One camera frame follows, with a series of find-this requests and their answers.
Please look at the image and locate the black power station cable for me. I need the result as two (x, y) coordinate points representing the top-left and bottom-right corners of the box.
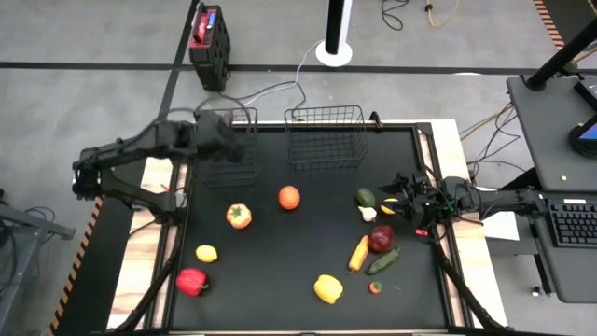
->
(195, 81), (309, 122)

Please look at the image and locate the red black power station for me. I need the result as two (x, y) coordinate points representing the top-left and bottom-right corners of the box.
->
(187, 3), (232, 92)

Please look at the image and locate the orange carrot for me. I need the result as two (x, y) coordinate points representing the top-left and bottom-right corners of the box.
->
(347, 234), (370, 274)

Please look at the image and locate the orange floor cable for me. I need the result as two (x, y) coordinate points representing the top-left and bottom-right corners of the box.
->
(459, 103), (514, 140)

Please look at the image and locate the green cucumber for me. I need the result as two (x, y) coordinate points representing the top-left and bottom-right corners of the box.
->
(364, 246), (402, 276)

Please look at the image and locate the grey metal cart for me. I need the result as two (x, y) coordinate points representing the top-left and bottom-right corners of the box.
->
(0, 186), (76, 336)

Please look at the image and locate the orange tomato with green stem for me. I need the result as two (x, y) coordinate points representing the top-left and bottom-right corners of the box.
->
(226, 203), (254, 231)

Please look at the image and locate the black wire basket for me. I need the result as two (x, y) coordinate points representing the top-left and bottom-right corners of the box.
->
(284, 105), (368, 172)
(193, 107), (260, 189)

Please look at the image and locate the round orange fruit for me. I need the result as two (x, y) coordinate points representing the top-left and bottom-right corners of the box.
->
(278, 185), (301, 211)

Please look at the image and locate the black keyboard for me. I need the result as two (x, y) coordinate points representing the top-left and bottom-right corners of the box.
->
(543, 198), (597, 248)

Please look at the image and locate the grey computer cart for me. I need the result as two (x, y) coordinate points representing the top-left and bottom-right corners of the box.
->
(506, 74), (597, 304)

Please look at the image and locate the white floor cable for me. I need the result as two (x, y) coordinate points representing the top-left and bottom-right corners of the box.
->
(244, 39), (327, 107)

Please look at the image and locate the dark red apple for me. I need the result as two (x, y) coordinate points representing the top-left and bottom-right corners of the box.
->
(368, 225), (396, 255)

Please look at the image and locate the black hazard-striped floor mat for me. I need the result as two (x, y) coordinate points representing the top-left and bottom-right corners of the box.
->
(46, 161), (150, 336)
(533, 0), (597, 51)

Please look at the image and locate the black thin floor cable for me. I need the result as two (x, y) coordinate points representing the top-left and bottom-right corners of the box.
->
(465, 106), (528, 181)

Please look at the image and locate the black white floor post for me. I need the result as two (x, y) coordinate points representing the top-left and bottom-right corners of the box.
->
(314, 0), (354, 68)

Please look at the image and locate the green avocado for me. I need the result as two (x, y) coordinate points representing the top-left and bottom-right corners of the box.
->
(356, 187), (377, 209)

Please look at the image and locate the black monitor pole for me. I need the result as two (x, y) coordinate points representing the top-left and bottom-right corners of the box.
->
(525, 16), (597, 92)

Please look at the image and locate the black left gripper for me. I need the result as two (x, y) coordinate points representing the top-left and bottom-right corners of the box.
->
(193, 110), (246, 164)

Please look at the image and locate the red bell pepper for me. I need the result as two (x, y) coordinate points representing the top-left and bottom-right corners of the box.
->
(175, 267), (210, 298)

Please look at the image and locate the yellow floor cable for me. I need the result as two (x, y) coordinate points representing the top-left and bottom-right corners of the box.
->
(423, 0), (462, 28)

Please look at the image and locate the yellow bell pepper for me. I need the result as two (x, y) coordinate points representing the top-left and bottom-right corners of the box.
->
(312, 273), (344, 305)

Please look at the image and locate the black looped floor cable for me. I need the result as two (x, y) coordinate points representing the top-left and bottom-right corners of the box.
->
(381, 0), (411, 32)

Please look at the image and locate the black monitor with blue screen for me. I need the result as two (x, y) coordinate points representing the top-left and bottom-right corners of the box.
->
(567, 114), (597, 159)

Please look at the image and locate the black table mat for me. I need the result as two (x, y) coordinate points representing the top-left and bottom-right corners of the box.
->
(170, 125), (449, 330)

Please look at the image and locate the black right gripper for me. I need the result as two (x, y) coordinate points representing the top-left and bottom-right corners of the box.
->
(377, 173), (447, 225)

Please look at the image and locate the white paper sheet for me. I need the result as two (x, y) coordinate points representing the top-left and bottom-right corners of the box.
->
(479, 186), (521, 242)

